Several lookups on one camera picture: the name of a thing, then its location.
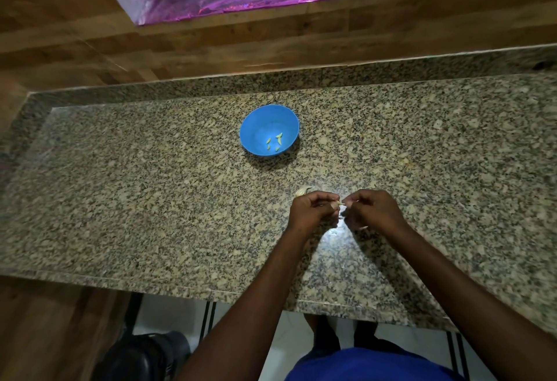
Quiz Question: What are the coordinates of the person's right hand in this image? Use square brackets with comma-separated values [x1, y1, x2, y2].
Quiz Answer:
[341, 189, 412, 236]

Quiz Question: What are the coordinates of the person's left hand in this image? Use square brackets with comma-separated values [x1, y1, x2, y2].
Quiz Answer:
[286, 190, 341, 239]

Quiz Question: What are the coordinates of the person's left forearm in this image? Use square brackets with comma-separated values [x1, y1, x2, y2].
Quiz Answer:
[173, 227, 325, 381]

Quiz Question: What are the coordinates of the person's right forearm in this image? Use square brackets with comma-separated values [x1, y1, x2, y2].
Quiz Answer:
[383, 222, 557, 381]

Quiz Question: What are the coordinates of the blue plastic bowl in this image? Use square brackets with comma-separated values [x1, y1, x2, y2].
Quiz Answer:
[239, 104, 300, 158]

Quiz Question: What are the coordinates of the person's right leg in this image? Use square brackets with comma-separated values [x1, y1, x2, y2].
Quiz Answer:
[353, 321, 379, 349]

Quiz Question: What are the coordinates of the person's leg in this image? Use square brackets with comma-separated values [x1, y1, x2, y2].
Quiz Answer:
[353, 321, 379, 349]
[304, 313, 341, 357]

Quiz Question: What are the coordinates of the person's left leg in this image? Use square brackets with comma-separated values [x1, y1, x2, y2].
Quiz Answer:
[304, 313, 341, 357]

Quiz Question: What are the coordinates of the person's blue shirt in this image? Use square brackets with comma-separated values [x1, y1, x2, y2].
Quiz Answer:
[285, 347, 464, 381]

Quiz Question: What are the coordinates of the black round container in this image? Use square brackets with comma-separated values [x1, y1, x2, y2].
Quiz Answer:
[93, 331, 191, 381]

